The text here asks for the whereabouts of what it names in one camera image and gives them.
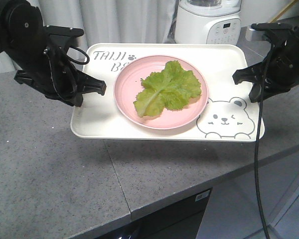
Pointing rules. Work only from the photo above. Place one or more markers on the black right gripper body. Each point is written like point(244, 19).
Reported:
point(283, 70)

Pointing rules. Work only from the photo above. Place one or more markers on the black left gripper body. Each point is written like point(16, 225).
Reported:
point(45, 67)

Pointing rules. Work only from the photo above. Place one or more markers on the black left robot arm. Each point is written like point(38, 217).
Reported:
point(18, 18)

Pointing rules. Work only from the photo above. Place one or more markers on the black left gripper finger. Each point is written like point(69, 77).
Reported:
point(89, 84)
point(77, 100)

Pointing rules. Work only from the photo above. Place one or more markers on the black disinfection cabinet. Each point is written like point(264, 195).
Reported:
point(180, 220)

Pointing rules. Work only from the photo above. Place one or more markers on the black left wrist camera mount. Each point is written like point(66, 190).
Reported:
point(64, 37)

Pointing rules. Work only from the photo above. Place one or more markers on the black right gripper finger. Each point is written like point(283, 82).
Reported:
point(253, 74)
point(256, 93)

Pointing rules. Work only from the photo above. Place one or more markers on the white QR sticker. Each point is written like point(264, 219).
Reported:
point(202, 195)

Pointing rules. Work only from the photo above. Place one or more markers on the green lettuce leaves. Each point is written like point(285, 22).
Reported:
point(170, 89)

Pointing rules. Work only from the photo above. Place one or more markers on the cream bear serving tray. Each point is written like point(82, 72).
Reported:
point(223, 112)

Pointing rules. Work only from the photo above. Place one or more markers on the yellow broom stick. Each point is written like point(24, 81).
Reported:
point(283, 11)

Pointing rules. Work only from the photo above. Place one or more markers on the pink round plate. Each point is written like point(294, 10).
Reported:
point(128, 85)

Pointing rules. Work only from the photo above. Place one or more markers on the grey cabinet door panel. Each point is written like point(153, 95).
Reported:
point(232, 211)

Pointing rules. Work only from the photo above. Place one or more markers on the white rice cooker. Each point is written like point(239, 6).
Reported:
point(208, 22)

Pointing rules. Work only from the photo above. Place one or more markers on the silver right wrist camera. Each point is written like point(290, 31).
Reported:
point(267, 31)

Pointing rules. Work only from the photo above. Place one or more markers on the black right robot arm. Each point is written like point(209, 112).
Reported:
point(279, 71)

